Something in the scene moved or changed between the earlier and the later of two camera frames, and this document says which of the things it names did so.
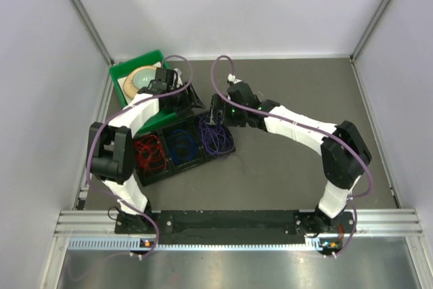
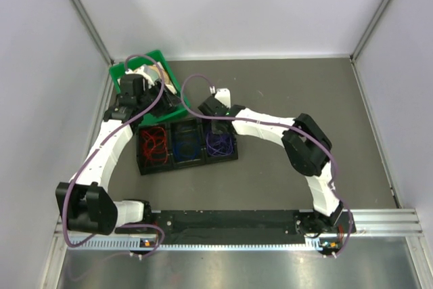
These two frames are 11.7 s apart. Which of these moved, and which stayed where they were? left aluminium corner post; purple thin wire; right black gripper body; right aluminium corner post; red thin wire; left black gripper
Moved: left black gripper; red thin wire; right black gripper body; purple thin wire
Stayed: right aluminium corner post; left aluminium corner post
